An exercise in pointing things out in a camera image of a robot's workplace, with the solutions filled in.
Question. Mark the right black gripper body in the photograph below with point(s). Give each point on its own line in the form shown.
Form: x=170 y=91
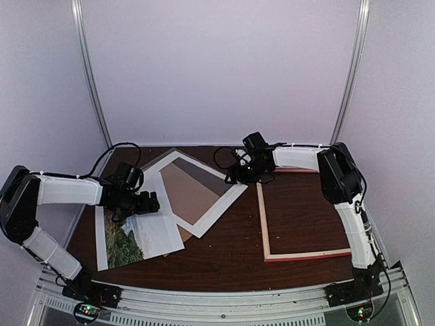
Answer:
x=251 y=174

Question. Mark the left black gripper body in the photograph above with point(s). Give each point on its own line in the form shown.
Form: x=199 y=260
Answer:
x=130 y=205

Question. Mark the clear acrylic sheet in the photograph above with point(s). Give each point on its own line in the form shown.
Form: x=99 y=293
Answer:
x=188 y=181

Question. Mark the white mat board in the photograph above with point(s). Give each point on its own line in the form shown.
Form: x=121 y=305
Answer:
x=195 y=219

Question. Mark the pink wooden picture frame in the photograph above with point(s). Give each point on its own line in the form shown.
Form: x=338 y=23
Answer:
x=266 y=244

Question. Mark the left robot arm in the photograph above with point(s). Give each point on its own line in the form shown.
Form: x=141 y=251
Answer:
x=24 y=191

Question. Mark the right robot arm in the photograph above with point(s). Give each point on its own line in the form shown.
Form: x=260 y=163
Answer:
x=342 y=185

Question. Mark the landscape photo print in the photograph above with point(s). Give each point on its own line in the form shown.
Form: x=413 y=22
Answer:
x=137 y=238

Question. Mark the brown backing board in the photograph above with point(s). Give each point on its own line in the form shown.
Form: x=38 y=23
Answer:
x=187 y=234

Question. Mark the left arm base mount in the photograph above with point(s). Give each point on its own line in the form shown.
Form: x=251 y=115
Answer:
x=92 y=297

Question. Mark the front aluminium rail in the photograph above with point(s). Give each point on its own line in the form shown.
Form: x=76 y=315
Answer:
x=297 y=306

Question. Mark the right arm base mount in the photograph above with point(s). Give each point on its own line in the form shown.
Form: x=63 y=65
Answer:
x=357 y=294

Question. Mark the right aluminium corner post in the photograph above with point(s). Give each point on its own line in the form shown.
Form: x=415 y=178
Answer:
x=354 y=64

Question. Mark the aluminium corner post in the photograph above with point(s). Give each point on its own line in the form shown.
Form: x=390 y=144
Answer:
x=77 y=11
x=354 y=64

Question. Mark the left aluminium corner post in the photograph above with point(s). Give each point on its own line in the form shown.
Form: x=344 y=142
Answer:
x=77 y=11

